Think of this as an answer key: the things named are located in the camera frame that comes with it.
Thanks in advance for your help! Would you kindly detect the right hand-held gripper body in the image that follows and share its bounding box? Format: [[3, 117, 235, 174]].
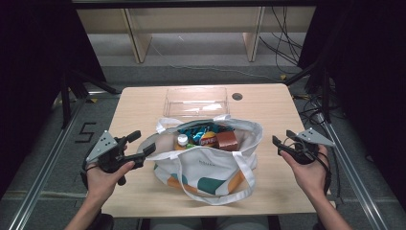
[[284, 127, 336, 166]]

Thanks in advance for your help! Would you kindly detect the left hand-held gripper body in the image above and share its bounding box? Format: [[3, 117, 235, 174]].
[[85, 129, 147, 187]]

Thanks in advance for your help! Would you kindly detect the brown carton box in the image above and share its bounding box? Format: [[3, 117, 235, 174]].
[[216, 130, 239, 152]]

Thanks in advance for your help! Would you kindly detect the white tote bag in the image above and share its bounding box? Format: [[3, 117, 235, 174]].
[[137, 114, 264, 206]]

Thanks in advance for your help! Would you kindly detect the blue chip bag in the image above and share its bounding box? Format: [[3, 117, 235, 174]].
[[177, 123, 236, 149]]

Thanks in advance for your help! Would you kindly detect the clear plastic box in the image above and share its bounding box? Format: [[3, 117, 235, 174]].
[[163, 86, 231, 119]]

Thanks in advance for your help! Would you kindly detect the person's left hand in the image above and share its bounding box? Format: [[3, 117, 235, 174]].
[[86, 160, 136, 204]]

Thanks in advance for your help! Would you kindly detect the person's right hand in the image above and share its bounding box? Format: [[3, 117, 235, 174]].
[[280, 145, 330, 199]]

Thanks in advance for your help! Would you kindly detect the orange juice bottle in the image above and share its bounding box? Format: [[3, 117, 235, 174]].
[[173, 133, 192, 151]]

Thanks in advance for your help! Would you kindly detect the black tripod stand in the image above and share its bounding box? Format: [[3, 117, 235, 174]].
[[59, 68, 122, 129], [283, 60, 333, 124]]

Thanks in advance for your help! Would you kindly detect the black chair part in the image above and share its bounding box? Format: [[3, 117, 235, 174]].
[[95, 213, 115, 230]]

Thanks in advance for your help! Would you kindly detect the light wooden desk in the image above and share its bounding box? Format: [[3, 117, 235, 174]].
[[76, 6, 317, 64]]

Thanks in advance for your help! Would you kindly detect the right hand-held gripper cable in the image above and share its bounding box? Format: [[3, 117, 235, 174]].
[[314, 149, 333, 196]]

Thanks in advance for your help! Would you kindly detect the hand-held gripper cable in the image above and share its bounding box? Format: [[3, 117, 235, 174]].
[[79, 162, 94, 191], [314, 149, 333, 196]]

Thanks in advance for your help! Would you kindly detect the left hand-held gripper cable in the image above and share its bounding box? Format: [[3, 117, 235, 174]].
[[79, 162, 94, 191]]

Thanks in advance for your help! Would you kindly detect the aluminium floor rail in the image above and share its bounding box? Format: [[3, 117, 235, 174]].
[[8, 92, 92, 230], [319, 114, 390, 230]]

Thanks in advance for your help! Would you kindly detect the bundle of black floor cables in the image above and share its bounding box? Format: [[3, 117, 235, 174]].
[[258, 6, 305, 77]]

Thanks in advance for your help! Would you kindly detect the thin grey floor cable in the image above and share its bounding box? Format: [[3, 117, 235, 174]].
[[149, 41, 282, 81]]

